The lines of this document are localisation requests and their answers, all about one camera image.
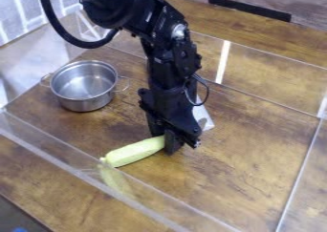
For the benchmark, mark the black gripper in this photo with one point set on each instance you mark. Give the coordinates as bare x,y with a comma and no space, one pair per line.
168,112

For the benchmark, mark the spoon with yellow handle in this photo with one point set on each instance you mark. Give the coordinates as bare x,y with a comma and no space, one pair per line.
134,152

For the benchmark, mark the toy cleaver knife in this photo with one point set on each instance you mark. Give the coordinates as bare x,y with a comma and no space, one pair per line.
202,118

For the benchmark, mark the small steel pot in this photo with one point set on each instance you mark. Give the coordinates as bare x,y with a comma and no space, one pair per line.
84,85

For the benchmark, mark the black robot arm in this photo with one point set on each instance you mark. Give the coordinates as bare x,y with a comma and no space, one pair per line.
172,61

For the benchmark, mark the clear acrylic table barrier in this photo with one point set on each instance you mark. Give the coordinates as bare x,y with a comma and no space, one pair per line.
253,179

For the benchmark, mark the black wall strip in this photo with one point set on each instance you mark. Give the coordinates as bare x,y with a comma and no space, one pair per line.
278,15

